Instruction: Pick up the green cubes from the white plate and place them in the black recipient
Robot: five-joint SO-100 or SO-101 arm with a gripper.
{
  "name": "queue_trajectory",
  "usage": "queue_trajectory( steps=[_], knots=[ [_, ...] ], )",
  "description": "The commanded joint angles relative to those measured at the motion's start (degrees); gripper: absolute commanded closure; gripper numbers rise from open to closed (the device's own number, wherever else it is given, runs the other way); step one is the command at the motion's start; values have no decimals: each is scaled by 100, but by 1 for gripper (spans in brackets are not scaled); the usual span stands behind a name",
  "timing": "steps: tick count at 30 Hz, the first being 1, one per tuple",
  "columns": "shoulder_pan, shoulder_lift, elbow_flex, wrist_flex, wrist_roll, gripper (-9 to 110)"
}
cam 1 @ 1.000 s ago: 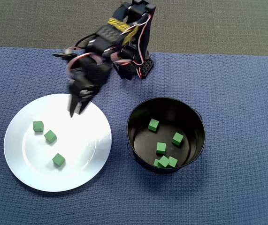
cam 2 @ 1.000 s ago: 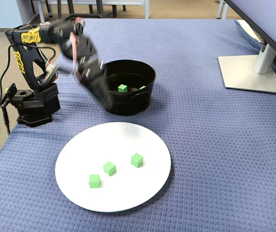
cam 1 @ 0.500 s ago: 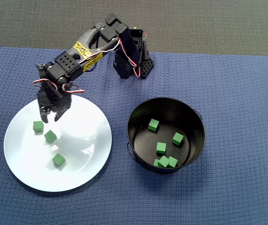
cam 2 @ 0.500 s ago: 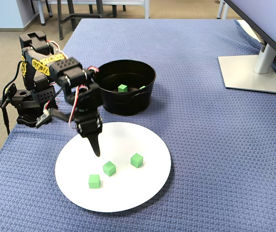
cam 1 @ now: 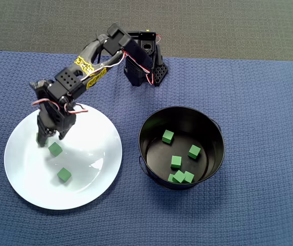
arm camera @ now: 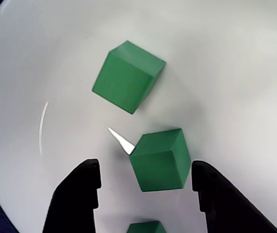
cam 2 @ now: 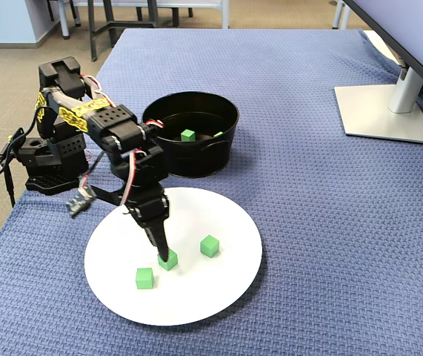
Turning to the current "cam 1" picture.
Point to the blue waffle cloth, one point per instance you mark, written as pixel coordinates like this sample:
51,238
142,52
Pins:
251,153

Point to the black honeycomb robot base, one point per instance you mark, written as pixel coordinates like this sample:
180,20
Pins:
136,74

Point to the white round plate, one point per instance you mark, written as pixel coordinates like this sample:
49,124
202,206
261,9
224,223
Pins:
33,184

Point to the small wrist camera board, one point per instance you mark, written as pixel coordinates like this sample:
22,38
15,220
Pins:
40,84

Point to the black metal bucket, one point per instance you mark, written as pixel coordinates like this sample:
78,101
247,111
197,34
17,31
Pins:
156,159

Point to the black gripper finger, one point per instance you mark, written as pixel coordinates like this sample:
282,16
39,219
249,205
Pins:
61,135
42,139

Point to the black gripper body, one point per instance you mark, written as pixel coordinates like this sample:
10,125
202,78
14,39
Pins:
49,129

